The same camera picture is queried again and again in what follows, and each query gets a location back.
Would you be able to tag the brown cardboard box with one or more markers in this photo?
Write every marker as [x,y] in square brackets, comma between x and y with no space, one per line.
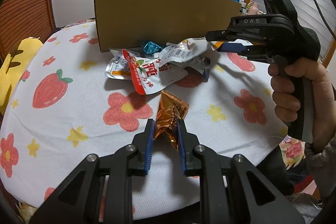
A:
[128,23]

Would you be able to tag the right hand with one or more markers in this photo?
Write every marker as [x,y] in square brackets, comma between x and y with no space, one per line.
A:
[287,105]

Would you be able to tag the yellow plush toy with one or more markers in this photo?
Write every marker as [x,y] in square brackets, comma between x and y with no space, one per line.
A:
[14,68]

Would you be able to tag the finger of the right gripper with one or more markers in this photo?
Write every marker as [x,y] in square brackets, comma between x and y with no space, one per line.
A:
[251,34]
[257,53]

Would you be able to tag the orange foil candy wrapper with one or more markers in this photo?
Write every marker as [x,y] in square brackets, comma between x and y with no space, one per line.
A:
[170,110]

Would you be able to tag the pink bottle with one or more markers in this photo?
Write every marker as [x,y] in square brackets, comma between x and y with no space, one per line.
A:
[252,8]

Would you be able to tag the white strawberry flower blanket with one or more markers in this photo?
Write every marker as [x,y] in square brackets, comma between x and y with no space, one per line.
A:
[63,108]

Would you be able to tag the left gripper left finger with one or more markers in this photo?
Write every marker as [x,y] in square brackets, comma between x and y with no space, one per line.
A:
[99,189]

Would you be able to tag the white chicken leg snack bag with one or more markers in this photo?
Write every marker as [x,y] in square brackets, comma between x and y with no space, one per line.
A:
[149,77]

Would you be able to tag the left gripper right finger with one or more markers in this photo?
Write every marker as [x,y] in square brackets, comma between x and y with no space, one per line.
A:
[232,189]

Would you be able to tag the teal foil candy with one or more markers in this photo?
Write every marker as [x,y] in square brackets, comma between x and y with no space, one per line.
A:
[150,47]

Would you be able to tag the silver foil snack packet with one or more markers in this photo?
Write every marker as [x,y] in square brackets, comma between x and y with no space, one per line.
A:
[188,53]

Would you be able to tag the wooden slatted wardrobe door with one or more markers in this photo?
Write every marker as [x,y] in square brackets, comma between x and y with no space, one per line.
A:
[22,19]

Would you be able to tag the silver white snack packet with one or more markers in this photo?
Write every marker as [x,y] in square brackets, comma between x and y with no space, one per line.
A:
[118,67]

